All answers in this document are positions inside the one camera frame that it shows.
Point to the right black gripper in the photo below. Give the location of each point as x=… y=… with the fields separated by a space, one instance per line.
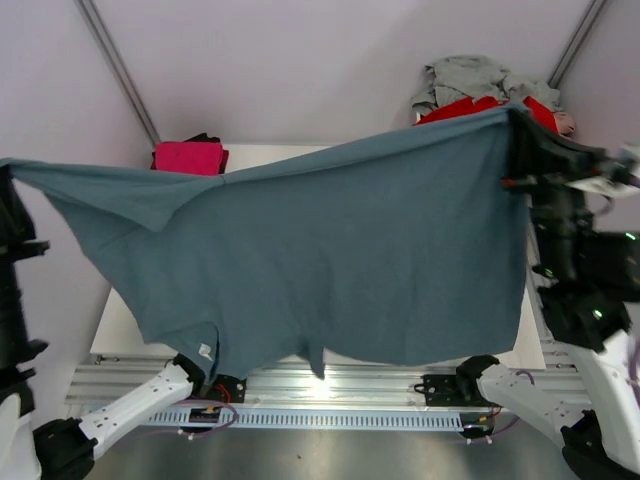
x=536 y=153

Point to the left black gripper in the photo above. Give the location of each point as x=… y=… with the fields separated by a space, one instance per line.
x=16 y=222

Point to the blue grey t shirt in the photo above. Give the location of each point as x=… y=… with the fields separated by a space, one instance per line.
x=402 y=248

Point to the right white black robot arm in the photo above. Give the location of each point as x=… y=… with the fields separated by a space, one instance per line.
x=590 y=278

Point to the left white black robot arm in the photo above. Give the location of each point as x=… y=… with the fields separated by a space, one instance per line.
x=69 y=446

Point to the light pink t shirt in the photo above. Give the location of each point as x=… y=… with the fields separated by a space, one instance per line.
x=565 y=124

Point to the right corner aluminium profile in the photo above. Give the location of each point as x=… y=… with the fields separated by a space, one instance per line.
x=577 y=40

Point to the corner aluminium profile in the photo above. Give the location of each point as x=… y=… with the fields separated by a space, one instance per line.
x=97 y=27
x=577 y=40

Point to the folded pink t shirt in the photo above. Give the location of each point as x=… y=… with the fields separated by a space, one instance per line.
x=195 y=158

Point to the folded black t shirt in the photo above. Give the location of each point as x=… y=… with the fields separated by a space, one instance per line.
x=203 y=138

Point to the left corner aluminium profile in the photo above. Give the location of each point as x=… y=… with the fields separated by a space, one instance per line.
x=97 y=27

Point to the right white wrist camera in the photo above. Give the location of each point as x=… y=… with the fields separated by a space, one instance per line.
x=616 y=177

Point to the right side aluminium rail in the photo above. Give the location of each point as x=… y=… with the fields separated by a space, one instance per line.
x=555 y=354

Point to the aluminium mounting rail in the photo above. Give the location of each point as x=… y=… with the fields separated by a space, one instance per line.
x=287 y=385

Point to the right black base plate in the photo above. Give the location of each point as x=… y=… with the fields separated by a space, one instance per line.
x=448 y=390

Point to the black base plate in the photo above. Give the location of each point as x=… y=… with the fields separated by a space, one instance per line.
x=448 y=390
x=227 y=389

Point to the white slotted cable duct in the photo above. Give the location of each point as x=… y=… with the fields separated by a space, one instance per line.
x=263 y=418

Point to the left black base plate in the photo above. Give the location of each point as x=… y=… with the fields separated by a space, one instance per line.
x=227 y=389

